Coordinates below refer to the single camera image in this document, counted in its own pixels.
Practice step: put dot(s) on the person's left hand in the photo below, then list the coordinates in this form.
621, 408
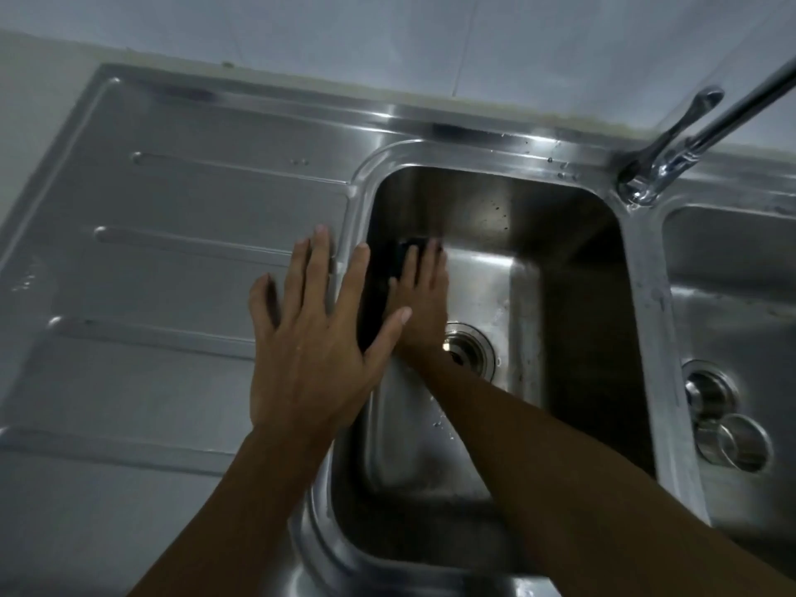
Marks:
305, 366

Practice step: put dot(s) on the person's right hand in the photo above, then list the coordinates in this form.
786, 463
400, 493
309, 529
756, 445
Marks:
426, 317

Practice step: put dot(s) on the person's left middle finger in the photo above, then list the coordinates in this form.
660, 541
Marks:
319, 267

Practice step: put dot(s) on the person's left little finger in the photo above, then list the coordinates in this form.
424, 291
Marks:
263, 301

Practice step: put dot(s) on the person's left thumb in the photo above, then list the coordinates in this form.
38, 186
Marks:
387, 335

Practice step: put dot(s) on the person's right fingers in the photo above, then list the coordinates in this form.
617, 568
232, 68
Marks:
425, 273

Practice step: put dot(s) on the black sponge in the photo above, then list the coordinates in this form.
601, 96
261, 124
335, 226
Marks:
407, 251

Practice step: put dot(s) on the person's right forearm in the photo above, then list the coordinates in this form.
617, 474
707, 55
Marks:
578, 491

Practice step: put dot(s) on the person's left forearm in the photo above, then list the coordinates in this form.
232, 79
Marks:
242, 522

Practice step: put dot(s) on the round steel drain strainer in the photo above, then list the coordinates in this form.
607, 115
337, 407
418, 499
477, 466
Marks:
476, 351

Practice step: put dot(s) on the stainless steel double sink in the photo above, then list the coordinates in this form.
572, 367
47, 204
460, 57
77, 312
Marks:
174, 242

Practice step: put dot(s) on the chrome faucet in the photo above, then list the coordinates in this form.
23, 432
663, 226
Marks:
690, 139

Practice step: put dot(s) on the round steel sink plug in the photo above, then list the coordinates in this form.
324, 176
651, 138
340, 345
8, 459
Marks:
740, 442

